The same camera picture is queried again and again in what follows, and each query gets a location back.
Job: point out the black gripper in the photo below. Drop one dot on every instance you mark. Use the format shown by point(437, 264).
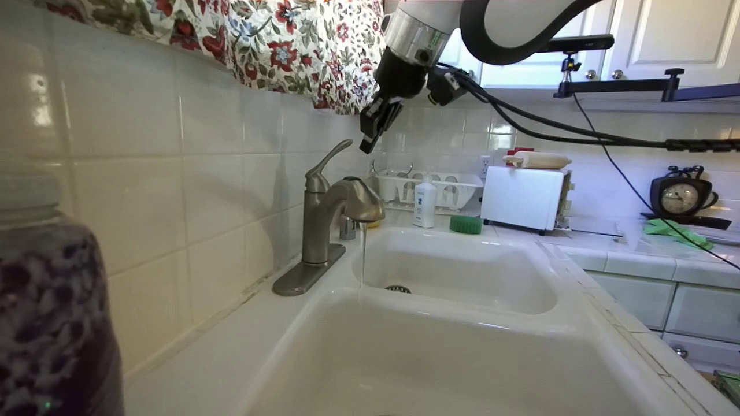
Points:
point(400, 76)

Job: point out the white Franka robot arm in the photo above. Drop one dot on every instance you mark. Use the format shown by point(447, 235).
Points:
point(523, 24)

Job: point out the floral patterned curtain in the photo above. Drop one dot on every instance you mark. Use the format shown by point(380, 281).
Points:
point(348, 84)
point(192, 37)

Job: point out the white dish rack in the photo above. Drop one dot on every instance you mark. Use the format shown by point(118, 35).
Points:
point(400, 187)

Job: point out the small white bottle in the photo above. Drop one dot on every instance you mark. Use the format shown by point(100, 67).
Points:
point(425, 203)

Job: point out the brushed steel faucet body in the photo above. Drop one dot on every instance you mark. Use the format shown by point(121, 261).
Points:
point(319, 231)

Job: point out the green sponge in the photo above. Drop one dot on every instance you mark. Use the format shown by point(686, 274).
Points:
point(465, 225)

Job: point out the white countertop appliance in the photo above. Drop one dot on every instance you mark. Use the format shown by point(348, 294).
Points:
point(523, 197)

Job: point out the metal sink drain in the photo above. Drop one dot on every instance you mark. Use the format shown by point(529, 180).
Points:
point(399, 289)

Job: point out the white double basin sink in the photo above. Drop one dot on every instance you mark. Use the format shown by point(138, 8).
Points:
point(463, 347)

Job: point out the black round dial clock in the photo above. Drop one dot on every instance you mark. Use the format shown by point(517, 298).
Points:
point(684, 197)

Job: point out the green cloth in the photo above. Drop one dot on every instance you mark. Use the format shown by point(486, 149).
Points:
point(673, 231)

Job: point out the white base cabinet drawers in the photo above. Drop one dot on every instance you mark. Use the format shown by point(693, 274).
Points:
point(695, 309)

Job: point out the purple dish soap bottle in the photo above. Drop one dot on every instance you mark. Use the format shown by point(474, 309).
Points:
point(55, 309)

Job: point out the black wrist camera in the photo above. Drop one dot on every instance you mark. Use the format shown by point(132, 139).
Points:
point(447, 84)

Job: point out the black clamp camera mount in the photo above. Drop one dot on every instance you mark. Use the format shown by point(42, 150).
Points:
point(615, 86)

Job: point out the white wall cabinet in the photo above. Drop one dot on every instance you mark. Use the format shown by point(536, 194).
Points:
point(678, 35)

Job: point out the black camera mount rod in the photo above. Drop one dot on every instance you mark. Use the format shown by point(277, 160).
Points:
point(707, 145)

